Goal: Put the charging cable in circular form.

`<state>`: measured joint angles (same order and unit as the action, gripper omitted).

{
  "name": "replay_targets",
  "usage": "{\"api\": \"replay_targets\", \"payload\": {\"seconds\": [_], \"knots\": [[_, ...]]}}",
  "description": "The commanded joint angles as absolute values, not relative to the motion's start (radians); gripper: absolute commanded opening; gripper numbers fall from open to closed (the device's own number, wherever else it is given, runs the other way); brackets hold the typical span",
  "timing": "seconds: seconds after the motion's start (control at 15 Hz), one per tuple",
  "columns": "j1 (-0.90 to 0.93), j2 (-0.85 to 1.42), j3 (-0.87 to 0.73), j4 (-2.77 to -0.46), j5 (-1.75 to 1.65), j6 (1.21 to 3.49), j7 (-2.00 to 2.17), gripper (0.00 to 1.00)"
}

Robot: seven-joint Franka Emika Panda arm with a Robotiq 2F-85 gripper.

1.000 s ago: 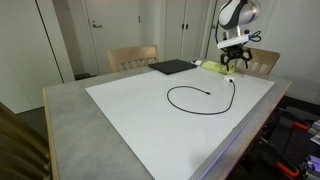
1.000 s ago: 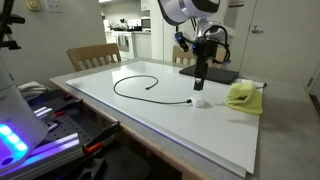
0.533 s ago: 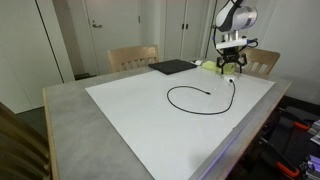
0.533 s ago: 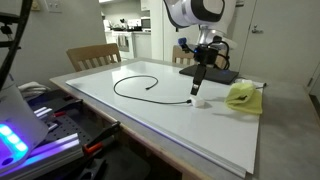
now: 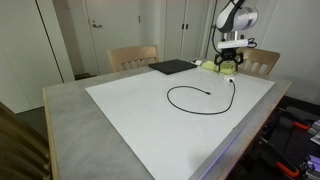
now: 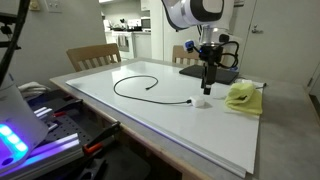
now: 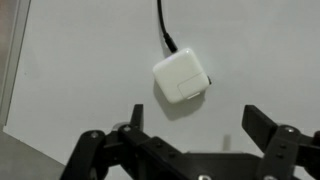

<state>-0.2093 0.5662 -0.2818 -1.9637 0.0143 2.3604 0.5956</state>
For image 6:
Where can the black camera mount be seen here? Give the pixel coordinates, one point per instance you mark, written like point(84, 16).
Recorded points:
point(6, 18)

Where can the white charger plug block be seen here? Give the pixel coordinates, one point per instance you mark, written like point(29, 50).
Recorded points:
point(197, 100)

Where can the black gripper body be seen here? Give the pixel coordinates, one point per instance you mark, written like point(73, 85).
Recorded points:
point(210, 55)

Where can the white folded bundle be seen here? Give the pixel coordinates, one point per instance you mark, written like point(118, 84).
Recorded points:
point(31, 89)

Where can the white kitchen stove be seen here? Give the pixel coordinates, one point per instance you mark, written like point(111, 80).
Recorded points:
point(121, 43)

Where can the yellow-green folded cloth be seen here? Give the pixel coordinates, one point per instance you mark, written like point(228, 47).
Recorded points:
point(245, 98)

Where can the black perforated board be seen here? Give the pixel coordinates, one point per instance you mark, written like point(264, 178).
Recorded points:
point(71, 128)

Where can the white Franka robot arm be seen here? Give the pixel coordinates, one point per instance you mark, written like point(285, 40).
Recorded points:
point(186, 13)

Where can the flat black pad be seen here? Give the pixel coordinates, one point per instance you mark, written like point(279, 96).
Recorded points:
point(191, 71)

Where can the light wooden slat-back chair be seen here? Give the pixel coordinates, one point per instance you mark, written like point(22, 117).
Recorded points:
point(180, 53)
point(93, 50)

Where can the white light switch plate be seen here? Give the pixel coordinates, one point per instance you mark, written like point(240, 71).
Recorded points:
point(53, 5)

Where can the white kitchen base cabinet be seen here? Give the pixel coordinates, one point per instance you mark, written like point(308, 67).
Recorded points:
point(141, 45)

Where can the beige wall thermostat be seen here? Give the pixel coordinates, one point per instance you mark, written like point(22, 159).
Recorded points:
point(32, 4)

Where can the white microwave oven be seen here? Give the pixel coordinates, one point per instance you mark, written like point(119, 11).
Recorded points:
point(145, 22)

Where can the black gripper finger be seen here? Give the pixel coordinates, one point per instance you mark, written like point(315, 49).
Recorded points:
point(212, 76)
point(204, 78)

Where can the large white board sheet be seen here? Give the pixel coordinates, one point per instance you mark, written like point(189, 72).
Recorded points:
point(200, 133)

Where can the white door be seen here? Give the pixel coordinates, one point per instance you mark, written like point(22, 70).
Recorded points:
point(283, 40)

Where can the aluminium extrusion bar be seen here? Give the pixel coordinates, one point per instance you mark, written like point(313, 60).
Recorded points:
point(56, 151)
point(43, 111)

